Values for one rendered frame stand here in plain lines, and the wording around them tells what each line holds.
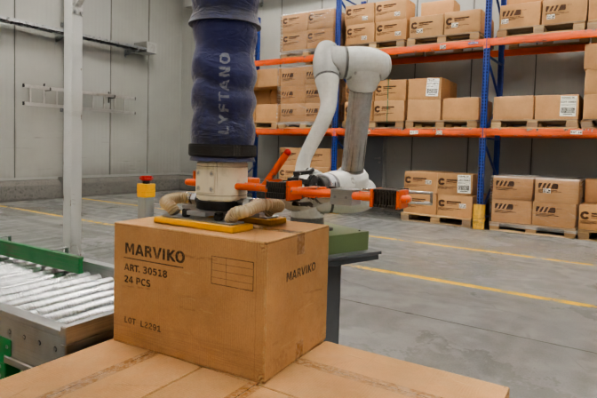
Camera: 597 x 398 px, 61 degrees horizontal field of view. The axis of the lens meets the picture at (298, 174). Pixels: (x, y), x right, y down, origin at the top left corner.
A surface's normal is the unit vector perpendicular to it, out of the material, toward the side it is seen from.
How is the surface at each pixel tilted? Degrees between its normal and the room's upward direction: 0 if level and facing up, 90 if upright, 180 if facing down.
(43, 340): 90
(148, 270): 90
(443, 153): 90
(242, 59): 77
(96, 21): 90
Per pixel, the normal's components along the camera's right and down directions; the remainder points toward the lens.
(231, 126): 0.35, -0.21
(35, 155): 0.83, 0.05
